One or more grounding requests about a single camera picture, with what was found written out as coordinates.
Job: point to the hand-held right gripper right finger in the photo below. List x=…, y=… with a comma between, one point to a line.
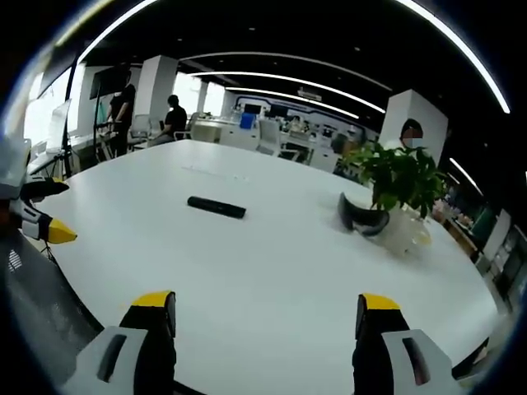
x=395, y=354

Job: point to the black VR headset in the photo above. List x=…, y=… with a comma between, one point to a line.
x=362, y=216

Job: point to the black remote control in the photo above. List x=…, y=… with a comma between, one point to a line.
x=217, y=207

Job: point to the green potted plant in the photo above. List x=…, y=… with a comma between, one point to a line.
x=397, y=175

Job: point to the white office chair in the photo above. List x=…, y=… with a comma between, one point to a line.
x=269, y=136
x=184, y=132
x=138, y=129

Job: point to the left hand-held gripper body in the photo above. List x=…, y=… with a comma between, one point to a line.
x=12, y=173

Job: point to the clear glass plant vase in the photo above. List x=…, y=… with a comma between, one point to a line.
x=405, y=234

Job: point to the blue box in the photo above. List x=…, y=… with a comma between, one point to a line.
x=246, y=122

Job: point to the white monitor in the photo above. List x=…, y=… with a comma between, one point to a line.
x=57, y=119

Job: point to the black tripod stand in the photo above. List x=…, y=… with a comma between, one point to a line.
x=68, y=123

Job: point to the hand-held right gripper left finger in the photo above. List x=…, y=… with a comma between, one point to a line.
x=123, y=354

